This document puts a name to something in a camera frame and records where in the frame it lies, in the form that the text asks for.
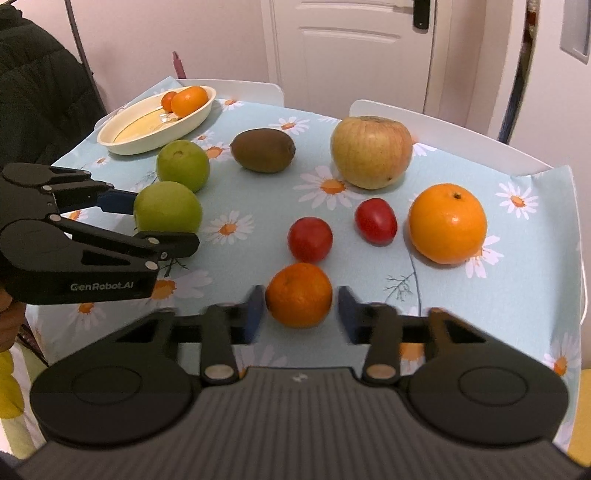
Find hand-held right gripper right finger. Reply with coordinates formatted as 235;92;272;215
337;286;490;385

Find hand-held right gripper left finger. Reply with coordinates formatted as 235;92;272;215
113;285;267;387

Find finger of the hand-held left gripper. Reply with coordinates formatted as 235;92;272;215
50;213;201;274
44;167;139;217

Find green apple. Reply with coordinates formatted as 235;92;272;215
156;140;211;193
133;181;204;236

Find orange tangerine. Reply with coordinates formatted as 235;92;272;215
264;262;334;329
171;87;208;116

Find cream oval dish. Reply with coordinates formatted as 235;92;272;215
96;85;218;156

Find red cherry tomato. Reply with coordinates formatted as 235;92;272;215
287;217;334;264
355;198;399;246

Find brown kiwi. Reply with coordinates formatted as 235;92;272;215
229;128;297;174

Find large orange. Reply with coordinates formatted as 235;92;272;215
407;183;488;265

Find large yellow red apple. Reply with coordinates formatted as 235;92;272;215
330;115;414;191

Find person's left hand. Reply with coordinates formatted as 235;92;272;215
0;291;27;354

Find dark puffer jacket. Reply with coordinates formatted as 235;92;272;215
0;7;108;167

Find grey metal pole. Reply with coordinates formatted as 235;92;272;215
64;0;109;116

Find white chair back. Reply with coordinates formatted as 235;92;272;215
349;99;555;177
175;78;284;108

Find white door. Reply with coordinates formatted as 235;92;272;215
261;0;444;112

